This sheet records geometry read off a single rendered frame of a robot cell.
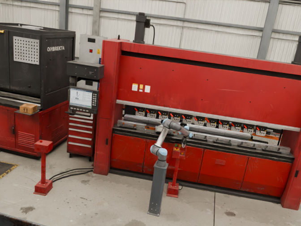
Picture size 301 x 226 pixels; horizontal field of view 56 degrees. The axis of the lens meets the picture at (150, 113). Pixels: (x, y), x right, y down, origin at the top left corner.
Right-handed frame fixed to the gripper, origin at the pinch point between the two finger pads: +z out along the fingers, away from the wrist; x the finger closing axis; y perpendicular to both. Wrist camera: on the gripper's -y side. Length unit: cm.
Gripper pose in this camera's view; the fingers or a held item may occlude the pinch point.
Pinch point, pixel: (183, 147)
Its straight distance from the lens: 452.0
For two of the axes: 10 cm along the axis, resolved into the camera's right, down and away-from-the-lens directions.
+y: 1.1, -3.7, 9.2
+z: -1.1, 9.2, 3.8
